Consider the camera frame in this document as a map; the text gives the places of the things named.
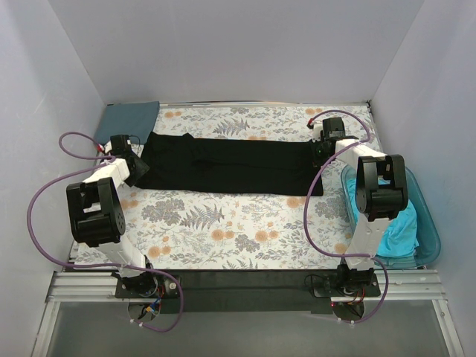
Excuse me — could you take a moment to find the turquoise t-shirt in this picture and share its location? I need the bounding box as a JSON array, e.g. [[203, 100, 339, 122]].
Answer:
[[345, 178, 419, 259]]

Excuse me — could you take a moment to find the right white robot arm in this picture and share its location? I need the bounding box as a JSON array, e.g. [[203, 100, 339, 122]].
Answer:
[[307, 117, 408, 291]]

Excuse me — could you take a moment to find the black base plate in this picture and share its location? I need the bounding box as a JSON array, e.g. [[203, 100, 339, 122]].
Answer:
[[115, 266, 384, 314]]

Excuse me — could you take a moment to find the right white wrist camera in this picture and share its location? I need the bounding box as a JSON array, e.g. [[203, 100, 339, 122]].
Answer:
[[306, 118, 323, 141]]

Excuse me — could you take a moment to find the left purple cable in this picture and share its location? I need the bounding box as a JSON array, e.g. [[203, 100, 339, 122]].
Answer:
[[28, 132, 184, 333]]

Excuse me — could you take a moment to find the teal plastic bin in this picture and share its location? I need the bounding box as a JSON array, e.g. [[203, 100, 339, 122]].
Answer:
[[338, 163, 442, 267]]

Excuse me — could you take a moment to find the purple cable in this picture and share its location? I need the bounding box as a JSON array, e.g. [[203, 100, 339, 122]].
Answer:
[[28, 132, 184, 333], [303, 109, 391, 329]]

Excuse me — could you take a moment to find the black t-shirt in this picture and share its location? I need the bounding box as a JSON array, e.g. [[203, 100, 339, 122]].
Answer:
[[136, 133, 324, 196]]

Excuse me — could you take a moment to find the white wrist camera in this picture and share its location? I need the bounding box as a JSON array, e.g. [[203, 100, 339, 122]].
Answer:
[[96, 141, 112, 155], [306, 118, 323, 141]]

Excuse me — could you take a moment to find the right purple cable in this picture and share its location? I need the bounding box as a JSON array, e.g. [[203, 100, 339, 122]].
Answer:
[[303, 109, 391, 329]]

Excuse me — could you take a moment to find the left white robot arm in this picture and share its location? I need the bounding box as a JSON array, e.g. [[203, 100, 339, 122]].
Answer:
[[66, 135, 157, 296]]

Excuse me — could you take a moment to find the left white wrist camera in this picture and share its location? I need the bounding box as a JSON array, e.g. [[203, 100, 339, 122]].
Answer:
[[96, 141, 112, 155]]

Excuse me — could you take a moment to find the aluminium frame rail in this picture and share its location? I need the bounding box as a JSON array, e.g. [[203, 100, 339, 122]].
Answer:
[[47, 269, 447, 302]]

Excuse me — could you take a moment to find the folded grey-blue t-shirt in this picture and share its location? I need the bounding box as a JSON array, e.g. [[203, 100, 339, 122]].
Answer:
[[94, 101, 160, 144]]

